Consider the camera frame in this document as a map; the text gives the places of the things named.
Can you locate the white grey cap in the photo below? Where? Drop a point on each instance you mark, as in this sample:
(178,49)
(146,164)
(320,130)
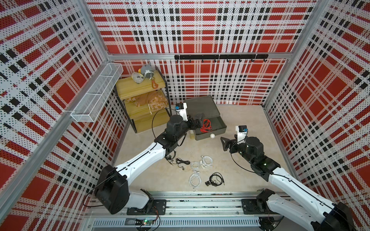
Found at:
(137,77)

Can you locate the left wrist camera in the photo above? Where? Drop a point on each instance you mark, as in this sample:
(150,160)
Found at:
(181,109)

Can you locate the tan plush toy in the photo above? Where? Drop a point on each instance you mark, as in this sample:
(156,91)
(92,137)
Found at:
(154,100)

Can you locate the orange small toy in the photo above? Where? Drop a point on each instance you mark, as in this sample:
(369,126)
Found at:
(154,84)

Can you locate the black wall hook rail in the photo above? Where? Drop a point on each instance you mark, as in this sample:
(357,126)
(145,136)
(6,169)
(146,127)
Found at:
(215,57)

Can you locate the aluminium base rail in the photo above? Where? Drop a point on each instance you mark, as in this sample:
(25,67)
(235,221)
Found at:
(186,211)

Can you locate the black earphones lower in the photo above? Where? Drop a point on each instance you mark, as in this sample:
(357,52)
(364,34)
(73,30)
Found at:
(216,179)

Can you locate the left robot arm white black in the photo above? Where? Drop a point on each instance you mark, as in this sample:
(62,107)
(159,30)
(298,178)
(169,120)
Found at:
(112,189)

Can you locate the green circuit board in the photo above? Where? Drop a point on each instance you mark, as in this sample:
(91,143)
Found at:
(143,222)

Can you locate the black earphones upper left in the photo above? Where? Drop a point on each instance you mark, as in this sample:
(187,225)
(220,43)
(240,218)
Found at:
(170,158)

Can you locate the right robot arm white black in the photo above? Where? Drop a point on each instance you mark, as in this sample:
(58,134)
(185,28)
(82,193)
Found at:
(310,210)

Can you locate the three-drawer storage cabinet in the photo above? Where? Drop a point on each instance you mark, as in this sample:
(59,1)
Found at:
(202,108)

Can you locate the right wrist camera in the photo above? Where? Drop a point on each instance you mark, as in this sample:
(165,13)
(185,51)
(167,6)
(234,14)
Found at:
(242,132)

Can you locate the black earphones middle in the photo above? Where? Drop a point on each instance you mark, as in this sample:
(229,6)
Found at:
(180,163)

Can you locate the white wire mesh basket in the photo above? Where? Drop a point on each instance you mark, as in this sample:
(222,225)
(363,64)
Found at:
(92,103)

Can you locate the wooden three-tier shelf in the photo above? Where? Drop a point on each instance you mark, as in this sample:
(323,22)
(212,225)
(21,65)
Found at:
(141,119)

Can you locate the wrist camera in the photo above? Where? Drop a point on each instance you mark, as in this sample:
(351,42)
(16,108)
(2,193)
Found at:
(242,132)
(181,109)

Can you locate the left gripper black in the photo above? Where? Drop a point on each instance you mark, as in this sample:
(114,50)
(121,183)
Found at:
(199,123)

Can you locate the grey plush toy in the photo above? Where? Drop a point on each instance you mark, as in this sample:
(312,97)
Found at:
(147,71)

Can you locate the red earphones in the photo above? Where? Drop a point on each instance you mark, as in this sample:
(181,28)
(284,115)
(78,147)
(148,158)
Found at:
(207,127)

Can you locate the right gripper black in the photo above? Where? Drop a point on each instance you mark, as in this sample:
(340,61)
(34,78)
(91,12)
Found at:
(233,143)

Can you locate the white earphones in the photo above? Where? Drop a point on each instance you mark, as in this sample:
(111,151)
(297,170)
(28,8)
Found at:
(195,166)
(195,180)
(206,161)

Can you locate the black earphones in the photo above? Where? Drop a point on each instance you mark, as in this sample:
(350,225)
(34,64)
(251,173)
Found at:
(170,158)
(180,163)
(216,179)

